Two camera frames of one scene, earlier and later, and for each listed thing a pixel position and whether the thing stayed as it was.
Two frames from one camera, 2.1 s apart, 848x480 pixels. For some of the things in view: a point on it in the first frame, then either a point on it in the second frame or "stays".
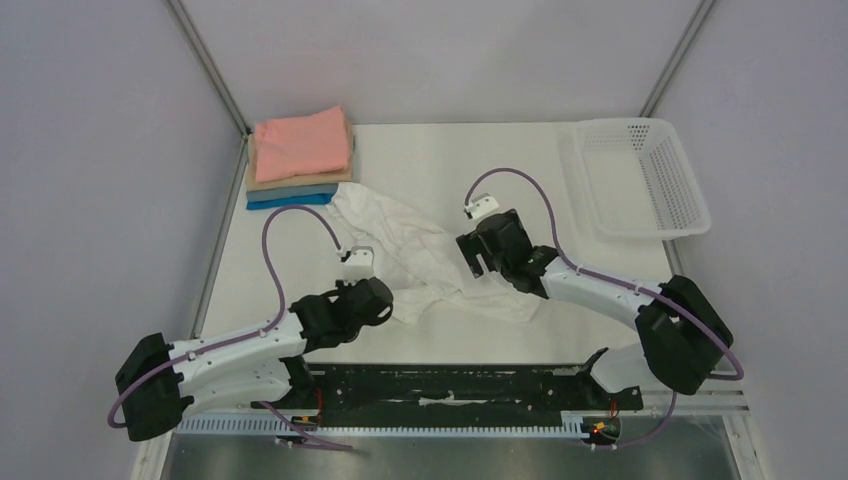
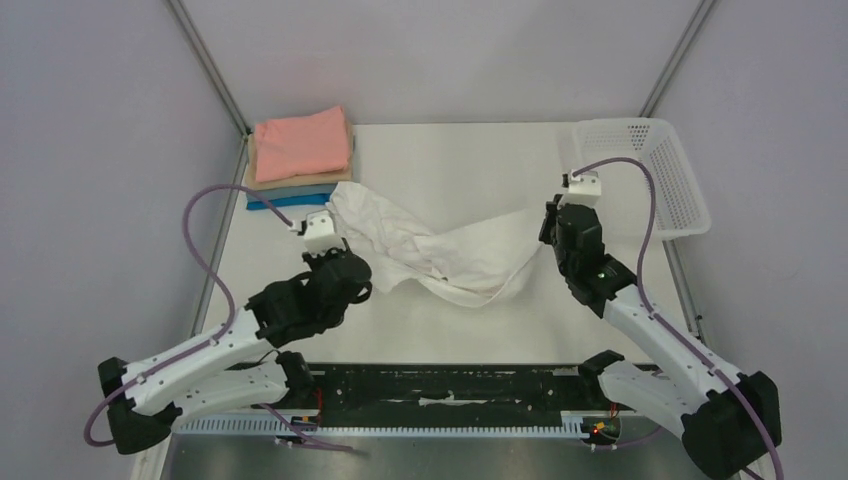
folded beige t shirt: x=307 y=179 stays
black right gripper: x=482 y=245 -> x=569 y=216
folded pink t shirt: x=305 y=145 stays
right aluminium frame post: x=655 y=93 stays
